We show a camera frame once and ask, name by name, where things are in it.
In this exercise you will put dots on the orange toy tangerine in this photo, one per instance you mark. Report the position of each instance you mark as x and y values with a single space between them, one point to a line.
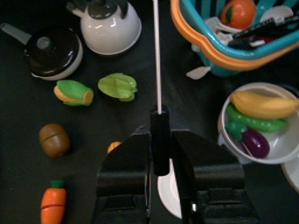
238 13

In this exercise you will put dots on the orange plastic basket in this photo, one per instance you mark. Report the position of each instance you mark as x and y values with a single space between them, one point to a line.
210 52

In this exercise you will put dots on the teal plastic basket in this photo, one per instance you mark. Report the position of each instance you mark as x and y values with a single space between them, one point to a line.
230 49

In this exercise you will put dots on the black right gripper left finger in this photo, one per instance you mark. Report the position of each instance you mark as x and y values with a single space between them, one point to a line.
125 172

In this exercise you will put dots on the green toy cabbage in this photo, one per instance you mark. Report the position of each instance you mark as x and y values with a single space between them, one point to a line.
118 87

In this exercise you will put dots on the white toy kettle grey lid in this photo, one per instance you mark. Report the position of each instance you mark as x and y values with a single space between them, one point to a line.
111 27

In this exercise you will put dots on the small orange toy piece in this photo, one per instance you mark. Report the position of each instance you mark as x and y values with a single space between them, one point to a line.
114 145

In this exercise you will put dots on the brown toy potato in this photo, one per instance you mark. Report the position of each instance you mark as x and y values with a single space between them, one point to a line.
54 140

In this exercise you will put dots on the green toy pea pod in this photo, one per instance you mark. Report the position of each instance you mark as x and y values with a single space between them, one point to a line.
256 122

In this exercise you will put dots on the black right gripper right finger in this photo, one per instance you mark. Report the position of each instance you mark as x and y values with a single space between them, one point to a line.
213 175

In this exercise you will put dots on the white bowl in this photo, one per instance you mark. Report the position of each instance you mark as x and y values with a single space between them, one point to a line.
282 143

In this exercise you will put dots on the white toy plate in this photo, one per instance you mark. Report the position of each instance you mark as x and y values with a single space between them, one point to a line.
276 13

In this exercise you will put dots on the black lidded toy pot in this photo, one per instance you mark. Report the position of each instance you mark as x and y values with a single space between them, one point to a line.
53 54

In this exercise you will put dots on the white toy spoon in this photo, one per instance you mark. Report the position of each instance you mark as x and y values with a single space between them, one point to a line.
198 72

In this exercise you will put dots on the yellow toy banana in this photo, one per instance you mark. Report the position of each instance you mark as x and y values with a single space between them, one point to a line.
264 105

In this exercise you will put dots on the orange toy carrot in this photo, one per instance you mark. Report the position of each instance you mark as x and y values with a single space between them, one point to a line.
53 204

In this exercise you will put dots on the toy corn cob green husk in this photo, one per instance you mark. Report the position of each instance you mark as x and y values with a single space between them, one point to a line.
74 93

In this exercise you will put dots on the purple toy eggplant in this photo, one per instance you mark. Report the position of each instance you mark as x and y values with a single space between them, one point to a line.
253 141

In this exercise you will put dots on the black toy utensil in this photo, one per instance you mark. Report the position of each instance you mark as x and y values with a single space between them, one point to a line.
266 27

